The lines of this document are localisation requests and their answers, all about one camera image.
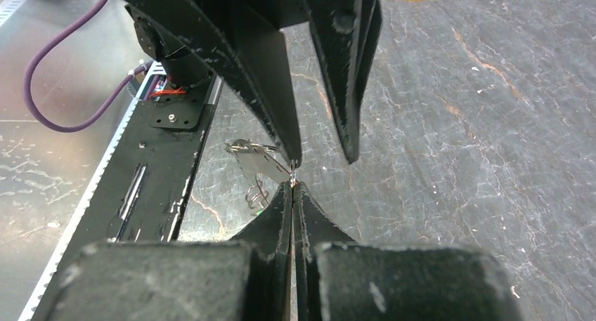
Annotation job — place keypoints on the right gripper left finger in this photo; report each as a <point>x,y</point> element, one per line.
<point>244,278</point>

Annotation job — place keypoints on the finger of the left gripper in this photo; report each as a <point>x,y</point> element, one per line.
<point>234,39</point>
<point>345,34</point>

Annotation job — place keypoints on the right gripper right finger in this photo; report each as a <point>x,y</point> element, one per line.
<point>340,279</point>

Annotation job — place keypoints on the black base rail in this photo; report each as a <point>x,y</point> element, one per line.
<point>144,190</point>

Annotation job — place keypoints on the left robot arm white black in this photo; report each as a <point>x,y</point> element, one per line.
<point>242,42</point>

